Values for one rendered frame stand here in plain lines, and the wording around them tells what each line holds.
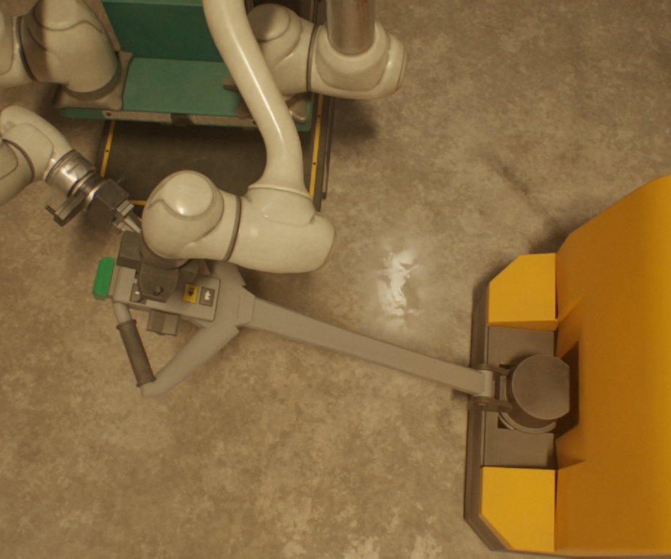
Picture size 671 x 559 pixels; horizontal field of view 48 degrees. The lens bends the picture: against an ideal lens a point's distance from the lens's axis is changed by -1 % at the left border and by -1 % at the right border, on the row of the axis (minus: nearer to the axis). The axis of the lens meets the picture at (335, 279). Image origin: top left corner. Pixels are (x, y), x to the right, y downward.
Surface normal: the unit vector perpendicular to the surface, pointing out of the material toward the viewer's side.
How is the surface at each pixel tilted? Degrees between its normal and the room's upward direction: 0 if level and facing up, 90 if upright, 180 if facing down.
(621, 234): 74
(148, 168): 0
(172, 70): 0
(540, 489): 22
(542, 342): 0
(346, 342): 38
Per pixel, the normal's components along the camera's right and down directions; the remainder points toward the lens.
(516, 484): -0.38, -0.36
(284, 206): 0.33, -0.18
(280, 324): 0.61, -0.22
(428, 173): -0.01, -0.35
